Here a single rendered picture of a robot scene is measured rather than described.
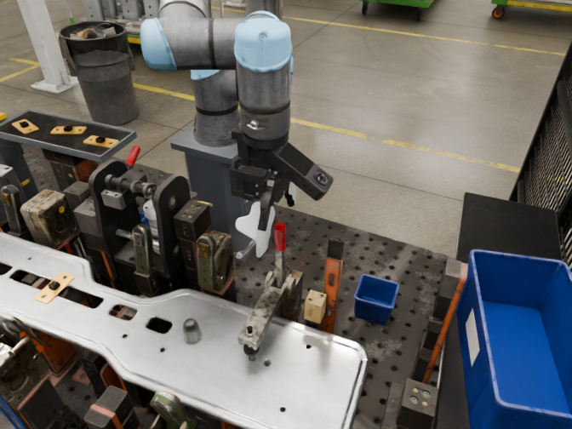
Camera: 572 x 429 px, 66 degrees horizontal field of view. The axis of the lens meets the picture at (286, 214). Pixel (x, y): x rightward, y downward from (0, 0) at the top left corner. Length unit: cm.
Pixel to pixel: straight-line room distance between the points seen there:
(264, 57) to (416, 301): 98
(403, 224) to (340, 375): 199
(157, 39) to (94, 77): 309
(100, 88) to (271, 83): 325
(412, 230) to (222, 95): 179
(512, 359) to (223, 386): 51
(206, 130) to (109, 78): 260
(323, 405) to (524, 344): 38
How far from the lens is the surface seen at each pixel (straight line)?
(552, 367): 93
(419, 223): 279
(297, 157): 69
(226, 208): 132
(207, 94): 120
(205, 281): 98
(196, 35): 71
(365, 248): 152
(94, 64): 373
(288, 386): 82
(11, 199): 125
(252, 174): 69
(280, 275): 86
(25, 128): 137
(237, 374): 84
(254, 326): 81
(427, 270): 148
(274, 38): 60
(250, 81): 62
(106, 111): 391
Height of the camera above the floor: 172
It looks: 39 degrees down
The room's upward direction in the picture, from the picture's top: straight up
